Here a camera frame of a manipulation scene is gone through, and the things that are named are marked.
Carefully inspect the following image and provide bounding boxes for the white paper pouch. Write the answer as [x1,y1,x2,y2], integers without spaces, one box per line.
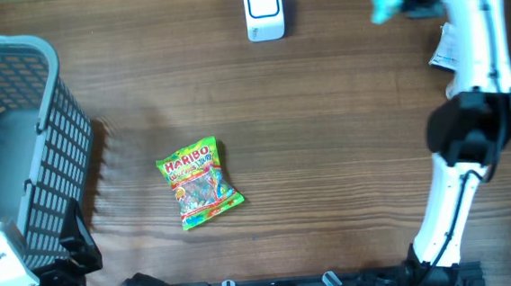
[428,22,457,73]

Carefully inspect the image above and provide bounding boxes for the white barcode scanner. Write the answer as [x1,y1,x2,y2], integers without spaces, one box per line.
[243,0,285,42]

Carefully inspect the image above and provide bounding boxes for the grey plastic mesh basket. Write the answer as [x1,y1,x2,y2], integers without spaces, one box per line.
[0,35,94,271]

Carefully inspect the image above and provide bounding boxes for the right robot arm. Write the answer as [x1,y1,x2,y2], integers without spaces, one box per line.
[371,0,511,286]

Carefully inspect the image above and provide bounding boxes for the Haribo gummy candy bag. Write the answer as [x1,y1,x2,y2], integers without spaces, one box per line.
[156,136,245,231]

